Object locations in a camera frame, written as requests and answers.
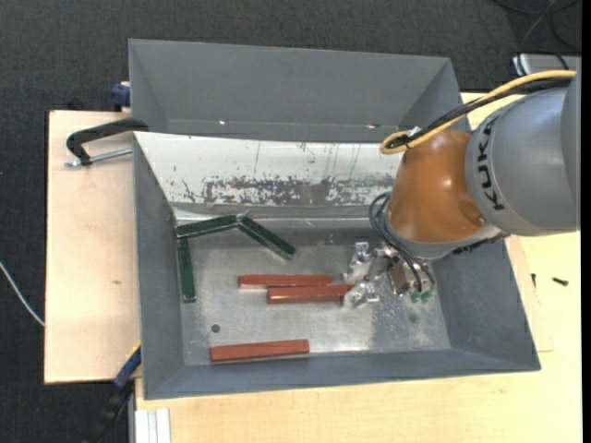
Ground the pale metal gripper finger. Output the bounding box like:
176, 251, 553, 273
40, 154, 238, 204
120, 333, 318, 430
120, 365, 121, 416
344, 241, 372, 282
342, 281, 381, 309

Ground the red-brown flat block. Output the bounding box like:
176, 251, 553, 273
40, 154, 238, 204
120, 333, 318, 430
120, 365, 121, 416
209, 338, 311, 365
265, 283, 357, 305
237, 273, 334, 291

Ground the dark green flat block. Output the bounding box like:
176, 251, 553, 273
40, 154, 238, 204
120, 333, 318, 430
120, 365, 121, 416
176, 237, 199, 304
236, 215, 297, 262
175, 214, 242, 240

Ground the grey metal bin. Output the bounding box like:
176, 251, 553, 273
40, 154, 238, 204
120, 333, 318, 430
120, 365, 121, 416
127, 38, 542, 401

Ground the pale wood flat board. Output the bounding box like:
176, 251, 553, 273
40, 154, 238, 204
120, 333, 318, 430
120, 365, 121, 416
43, 110, 142, 385

